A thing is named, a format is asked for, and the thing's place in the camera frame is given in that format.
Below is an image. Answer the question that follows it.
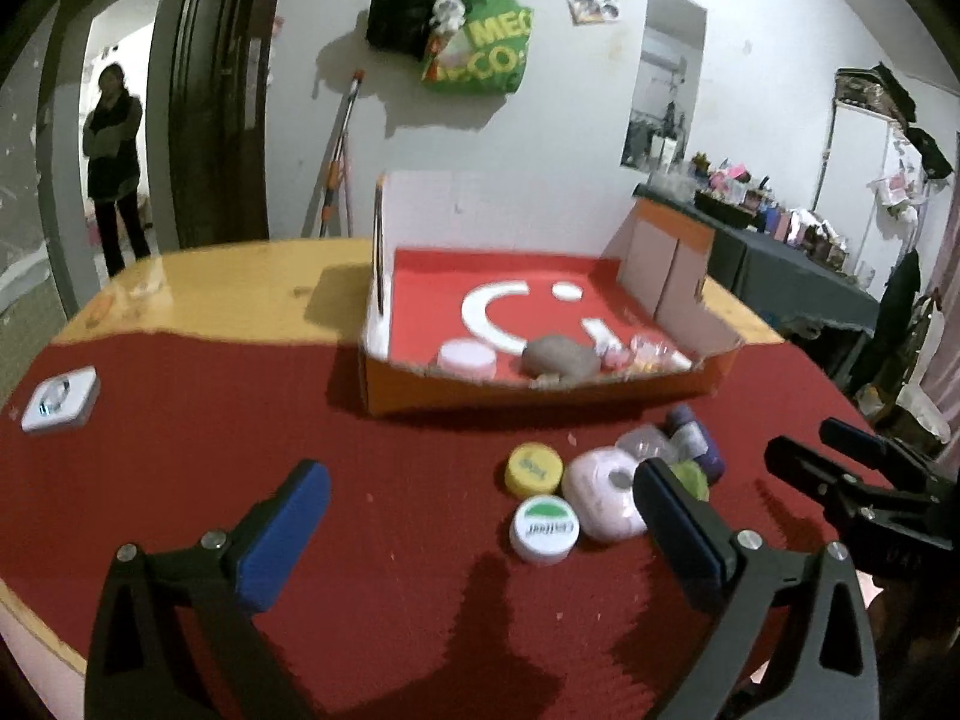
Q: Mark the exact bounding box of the green shopping bag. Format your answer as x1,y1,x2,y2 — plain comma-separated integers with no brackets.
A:
421,0,532,96

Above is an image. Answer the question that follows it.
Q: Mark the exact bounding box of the white green Cestbon cap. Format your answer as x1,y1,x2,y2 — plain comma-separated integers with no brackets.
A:
509,494,581,566

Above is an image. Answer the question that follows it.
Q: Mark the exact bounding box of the white cabinet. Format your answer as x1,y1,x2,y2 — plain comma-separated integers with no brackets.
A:
814,65,926,296

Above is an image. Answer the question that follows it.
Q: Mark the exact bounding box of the red knitted table cloth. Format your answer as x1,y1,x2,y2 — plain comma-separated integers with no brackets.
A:
0,325,887,720

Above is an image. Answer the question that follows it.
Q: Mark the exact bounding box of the dark wooden door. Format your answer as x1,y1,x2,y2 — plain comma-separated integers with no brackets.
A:
146,0,278,252

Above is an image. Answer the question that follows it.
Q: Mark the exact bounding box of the orange white mop handle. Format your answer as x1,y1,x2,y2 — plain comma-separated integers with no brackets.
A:
301,68,364,239

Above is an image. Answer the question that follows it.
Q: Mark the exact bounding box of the black hanging bag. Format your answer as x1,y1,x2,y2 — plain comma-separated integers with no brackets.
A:
364,0,436,62

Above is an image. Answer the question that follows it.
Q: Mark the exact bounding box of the dark cloth side table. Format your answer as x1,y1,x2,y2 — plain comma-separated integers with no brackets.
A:
633,182,880,376

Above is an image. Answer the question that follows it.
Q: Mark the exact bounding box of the grey eye shadow case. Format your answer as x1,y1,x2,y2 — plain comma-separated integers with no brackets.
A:
521,335,602,380

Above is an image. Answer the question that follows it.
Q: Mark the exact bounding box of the red cardboard box tray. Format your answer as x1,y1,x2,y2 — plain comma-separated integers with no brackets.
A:
359,171,743,416

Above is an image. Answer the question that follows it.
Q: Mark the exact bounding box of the pink My Melody compact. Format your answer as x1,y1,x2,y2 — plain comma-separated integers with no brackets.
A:
562,447,647,544

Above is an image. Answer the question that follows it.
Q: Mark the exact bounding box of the green fuzzy ball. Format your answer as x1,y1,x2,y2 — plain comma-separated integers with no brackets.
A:
670,460,709,502

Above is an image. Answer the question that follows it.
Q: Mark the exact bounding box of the person in black clothes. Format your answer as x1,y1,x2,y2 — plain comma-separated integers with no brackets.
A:
82,64,151,278

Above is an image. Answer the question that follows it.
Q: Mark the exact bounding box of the pink curtain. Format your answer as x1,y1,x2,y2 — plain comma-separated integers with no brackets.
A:
917,185,960,436

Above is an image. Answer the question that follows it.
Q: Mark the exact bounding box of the plush toy on bag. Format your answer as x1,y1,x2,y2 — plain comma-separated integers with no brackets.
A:
431,0,467,36

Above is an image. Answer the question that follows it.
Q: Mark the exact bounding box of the pink round jar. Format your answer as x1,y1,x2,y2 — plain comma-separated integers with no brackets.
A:
436,338,498,380

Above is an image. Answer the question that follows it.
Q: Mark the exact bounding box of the clear round bottle white cap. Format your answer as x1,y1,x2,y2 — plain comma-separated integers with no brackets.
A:
630,333,693,376

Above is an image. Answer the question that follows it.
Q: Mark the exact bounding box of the small pink toy figure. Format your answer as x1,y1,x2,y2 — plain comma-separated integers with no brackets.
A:
601,346,635,372

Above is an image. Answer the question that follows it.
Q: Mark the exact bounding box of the white square device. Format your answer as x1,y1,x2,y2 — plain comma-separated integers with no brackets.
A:
20,366,101,434

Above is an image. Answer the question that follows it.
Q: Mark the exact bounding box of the dark blue bottle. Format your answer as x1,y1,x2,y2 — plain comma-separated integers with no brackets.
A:
665,403,726,486

